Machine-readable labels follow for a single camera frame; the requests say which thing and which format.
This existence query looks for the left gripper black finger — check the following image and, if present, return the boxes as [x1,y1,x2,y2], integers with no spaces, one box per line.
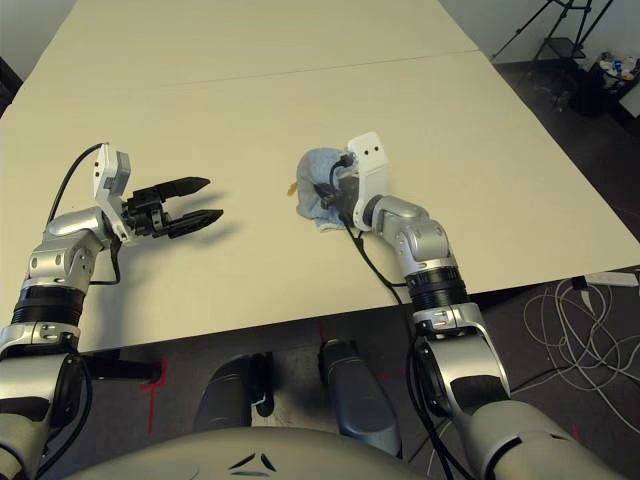
[154,176,211,203]
[166,209,225,239]

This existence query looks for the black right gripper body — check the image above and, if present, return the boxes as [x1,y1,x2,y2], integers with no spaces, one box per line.
[331,167,362,215]

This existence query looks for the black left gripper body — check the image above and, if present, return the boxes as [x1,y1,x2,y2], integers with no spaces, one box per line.
[119,185,175,241]

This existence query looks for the blue terry cloth rag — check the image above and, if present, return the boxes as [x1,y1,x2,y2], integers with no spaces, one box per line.
[294,146,357,234]

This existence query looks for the dark grey robot left leg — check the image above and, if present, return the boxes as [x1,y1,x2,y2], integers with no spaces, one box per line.
[192,352,277,437]

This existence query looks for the dark chair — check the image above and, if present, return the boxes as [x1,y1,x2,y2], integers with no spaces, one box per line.
[0,54,25,120]

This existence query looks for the grey robot right leg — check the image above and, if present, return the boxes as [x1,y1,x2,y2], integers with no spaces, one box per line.
[318,338,404,457]

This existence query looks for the grey robot torso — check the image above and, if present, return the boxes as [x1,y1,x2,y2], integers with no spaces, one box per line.
[58,426,427,480]

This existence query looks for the black tripod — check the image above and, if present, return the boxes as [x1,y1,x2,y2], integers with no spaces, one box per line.
[491,0,617,61]

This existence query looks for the black metal stand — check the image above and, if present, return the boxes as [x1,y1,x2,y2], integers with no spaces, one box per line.
[536,36,590,65]

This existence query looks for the black trash bin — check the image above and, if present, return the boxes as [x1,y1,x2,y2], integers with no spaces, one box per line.
[568,51,640,119]

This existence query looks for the white power strip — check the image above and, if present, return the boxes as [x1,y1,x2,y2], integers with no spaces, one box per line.
[583,271,640,288]

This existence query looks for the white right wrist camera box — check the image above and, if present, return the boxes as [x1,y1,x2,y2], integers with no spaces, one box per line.
[346,131,391,232]

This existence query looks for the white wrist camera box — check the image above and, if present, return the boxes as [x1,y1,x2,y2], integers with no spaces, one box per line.
[346,131,391,232]
[91,142,135,245]

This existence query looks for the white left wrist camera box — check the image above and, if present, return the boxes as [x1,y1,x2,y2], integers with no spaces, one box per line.
[91,142,135,245]

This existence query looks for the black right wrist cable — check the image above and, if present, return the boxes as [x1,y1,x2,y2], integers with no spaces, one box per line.
[314,152,417,307]

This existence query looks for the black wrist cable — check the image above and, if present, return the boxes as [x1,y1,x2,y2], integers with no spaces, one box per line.
[314,152,417,307]
[48,143,123,287]

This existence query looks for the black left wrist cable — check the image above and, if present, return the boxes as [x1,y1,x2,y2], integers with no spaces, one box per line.
[48,143,123,287]

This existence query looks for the black table frame bracket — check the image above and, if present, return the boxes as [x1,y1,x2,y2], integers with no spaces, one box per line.
[79,349,162,382]

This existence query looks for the tangled white floor cables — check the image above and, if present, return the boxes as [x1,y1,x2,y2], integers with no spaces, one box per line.
[521,276,640,407]

